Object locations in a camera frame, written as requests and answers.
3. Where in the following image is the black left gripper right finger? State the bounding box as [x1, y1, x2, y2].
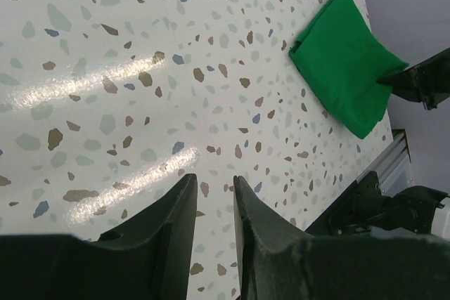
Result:
[233, 176, 449, 299]

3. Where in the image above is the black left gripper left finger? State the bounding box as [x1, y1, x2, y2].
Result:
[1, 174, 198, 299]

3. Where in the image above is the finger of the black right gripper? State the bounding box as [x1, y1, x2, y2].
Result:
[377, 48, 449, 110]

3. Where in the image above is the green t shirt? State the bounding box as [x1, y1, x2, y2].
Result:
[289, 0, 409, 139]

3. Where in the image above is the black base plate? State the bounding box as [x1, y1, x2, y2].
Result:
[305, 171, 388, 236]

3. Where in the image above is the aluminium front rail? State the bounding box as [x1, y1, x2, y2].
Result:
[356, 129, 414, 194]

